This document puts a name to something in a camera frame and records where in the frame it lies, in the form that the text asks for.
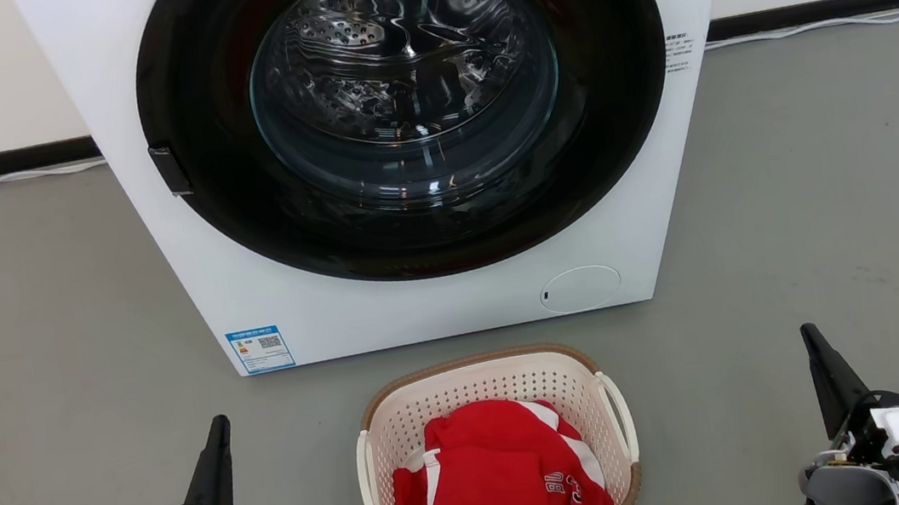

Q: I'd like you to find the cream perforated laundry basket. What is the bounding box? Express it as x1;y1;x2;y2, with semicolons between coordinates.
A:
345;333;647;505

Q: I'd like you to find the blue energy label sticker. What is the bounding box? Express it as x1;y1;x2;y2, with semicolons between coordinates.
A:
224;323;298;378

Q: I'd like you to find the white front-load washing machine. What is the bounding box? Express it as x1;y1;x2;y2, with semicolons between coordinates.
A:
11;0;779;399

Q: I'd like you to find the round white filter cover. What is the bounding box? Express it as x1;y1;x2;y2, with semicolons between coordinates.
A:
537;261;625;318

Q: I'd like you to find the red and white garment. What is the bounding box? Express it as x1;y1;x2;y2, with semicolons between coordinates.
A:
383;386;616;505

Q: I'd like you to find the small printed text label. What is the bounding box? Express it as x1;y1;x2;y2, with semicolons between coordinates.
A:
661;32;700;76

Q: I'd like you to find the black round glass washer door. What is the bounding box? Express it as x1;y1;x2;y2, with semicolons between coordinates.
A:
124;0;690;312

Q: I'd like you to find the black door latch handle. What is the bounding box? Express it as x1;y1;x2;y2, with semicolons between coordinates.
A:
147;142;194;200

